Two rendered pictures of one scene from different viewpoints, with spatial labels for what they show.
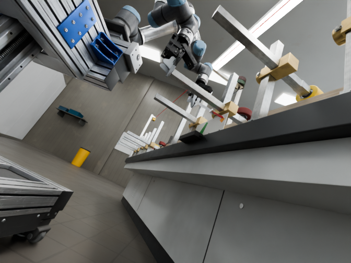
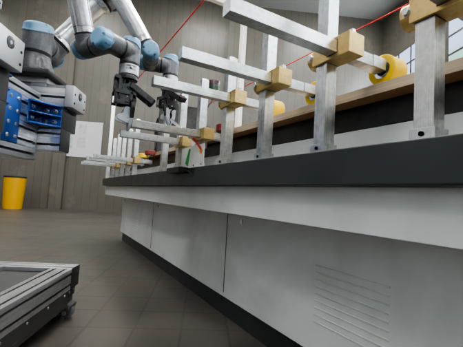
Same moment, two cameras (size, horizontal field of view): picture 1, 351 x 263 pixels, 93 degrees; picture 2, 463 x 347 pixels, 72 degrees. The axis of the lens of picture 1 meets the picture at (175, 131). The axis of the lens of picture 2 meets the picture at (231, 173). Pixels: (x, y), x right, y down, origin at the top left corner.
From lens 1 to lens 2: 0.73 m
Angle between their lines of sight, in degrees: 21
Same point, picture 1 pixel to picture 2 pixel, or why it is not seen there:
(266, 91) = (227, 127)
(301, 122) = (238, 177)
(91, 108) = not seen: outside the picture
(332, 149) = (254, 194)
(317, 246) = (278, 241)
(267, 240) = (258, 244)
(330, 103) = (247, 166)
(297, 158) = (244, 198)
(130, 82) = (34, 12)
